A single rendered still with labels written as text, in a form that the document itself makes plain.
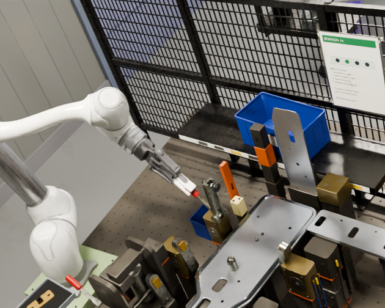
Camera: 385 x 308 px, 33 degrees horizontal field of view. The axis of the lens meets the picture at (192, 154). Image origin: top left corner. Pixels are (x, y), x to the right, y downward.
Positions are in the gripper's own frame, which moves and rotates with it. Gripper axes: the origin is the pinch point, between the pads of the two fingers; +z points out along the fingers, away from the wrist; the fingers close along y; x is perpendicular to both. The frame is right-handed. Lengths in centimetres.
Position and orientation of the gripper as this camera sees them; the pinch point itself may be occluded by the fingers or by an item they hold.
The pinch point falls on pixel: (184, 184)
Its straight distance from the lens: 219.4
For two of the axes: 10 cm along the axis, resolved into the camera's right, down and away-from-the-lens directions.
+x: 6.2, -6.2, 4.8
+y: 2.2, -4.6, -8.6
